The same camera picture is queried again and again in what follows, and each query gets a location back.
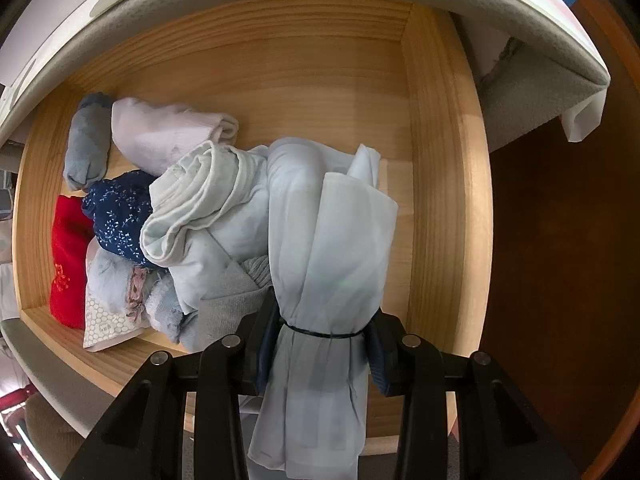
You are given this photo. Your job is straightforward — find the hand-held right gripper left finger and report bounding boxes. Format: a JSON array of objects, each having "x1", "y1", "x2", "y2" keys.
[{"x1": 60, "y1": 287, "x2": 283, "y2": 480}]

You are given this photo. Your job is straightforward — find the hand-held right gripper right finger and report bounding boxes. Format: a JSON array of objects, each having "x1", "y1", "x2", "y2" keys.
[{"x1": 362, "y1": 310, "x2": 581, "y2": 480}]

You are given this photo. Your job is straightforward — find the pale blue underwear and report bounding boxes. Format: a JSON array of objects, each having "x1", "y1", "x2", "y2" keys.
[
  {"x1": 247, "y1": 137, "x2": 401, "y2": 480},
  {"x1": 140, "y1": 140, "x2": 276, "y2": 318}
]

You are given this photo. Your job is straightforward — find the navy floral underwear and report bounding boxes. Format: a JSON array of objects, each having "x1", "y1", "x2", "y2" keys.
[{"x1": 81, "y1": 170, "x2": 171, "y2": 268}]

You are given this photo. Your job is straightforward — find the wooden drawer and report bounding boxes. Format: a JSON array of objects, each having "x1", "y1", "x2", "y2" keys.
[{"x1": 0, "y1": 0, "x2": 496, "y2": 456}]

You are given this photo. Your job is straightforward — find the grey knitted underwear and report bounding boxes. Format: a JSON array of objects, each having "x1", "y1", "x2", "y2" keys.
[{"x1": 180, "y1": 255, "x2": 273, "y2": 353}]

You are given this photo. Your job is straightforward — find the light blue pink floral underwear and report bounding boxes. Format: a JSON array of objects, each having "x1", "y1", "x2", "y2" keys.
[{"x1": 125, "y1": 265, "x2": 186, "y2": 345}]

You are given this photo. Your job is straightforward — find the white honeycomb print underwear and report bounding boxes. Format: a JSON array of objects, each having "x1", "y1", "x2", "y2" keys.
[{"x1": 82, "y1": 292, "x2": 151, "y2": 351}]

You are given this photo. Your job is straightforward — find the pale blue rolled underwear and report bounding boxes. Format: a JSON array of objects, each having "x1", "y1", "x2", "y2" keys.
[{"x1": 140, "y1": 140, "x2": 276, "y2": 318}]

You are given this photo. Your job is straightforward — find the light blue crumpled underwear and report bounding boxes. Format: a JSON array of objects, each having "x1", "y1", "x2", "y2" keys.
[{"x1": 86, "y1": 250, "x2": 136, "y2": 313}]

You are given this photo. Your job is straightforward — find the red underwear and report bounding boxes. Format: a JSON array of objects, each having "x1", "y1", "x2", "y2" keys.
[{"x1": 49, "y1": 195, "x2": 96, "y2": 331}]

